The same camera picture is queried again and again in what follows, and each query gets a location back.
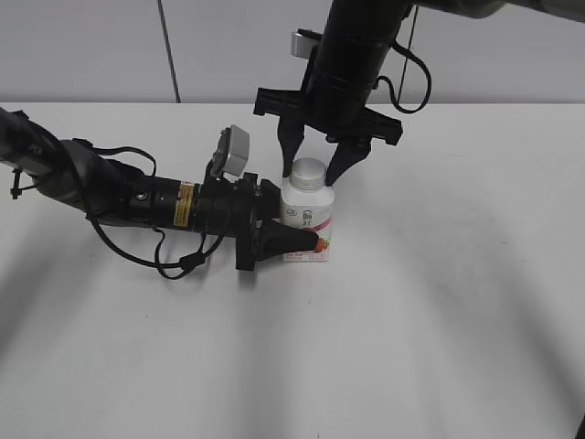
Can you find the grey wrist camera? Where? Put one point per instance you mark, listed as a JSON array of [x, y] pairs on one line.
[[232, 153], [303, 41]]

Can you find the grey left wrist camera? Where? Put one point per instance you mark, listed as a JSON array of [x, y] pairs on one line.
[[232, 153]]

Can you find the white bottle cap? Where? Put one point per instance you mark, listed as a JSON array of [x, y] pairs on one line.
[[308, 174]]

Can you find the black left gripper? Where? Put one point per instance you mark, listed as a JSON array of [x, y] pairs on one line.
[[231, 210]]

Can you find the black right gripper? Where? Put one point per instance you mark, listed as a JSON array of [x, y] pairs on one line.
[[333, 107]]

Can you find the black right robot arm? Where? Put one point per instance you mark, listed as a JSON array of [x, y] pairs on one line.
[[343, 68]]

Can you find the white yili yogurt bottle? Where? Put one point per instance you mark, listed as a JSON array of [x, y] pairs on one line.
[[308, 210]]

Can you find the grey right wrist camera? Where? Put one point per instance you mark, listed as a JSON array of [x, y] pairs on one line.
[[303, 41]]

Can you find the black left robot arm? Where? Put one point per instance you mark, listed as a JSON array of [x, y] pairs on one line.
[[109, 192]]

